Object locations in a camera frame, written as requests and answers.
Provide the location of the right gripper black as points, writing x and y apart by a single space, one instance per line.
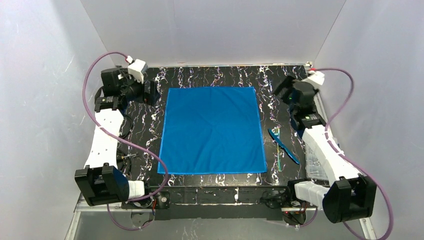
282 87

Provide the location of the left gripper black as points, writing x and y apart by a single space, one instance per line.
151 91

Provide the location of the blue cloth napkin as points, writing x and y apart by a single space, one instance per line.
212 130

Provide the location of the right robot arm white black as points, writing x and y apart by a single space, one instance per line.
351 194

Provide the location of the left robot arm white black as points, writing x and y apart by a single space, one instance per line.
100 180

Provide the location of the iridescent fork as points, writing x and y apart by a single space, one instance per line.
277 134

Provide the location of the clear plastic organizer box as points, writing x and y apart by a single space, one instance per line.
314 170

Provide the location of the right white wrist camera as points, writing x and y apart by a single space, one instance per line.
315 78

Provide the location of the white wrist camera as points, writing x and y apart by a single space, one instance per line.
137 69
315 78

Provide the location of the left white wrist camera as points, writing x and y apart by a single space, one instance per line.
137 69

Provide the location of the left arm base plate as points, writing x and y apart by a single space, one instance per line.
160 201

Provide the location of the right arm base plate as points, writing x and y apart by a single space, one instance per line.
295 212

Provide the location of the aluminium frame rail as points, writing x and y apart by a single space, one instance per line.
201 214

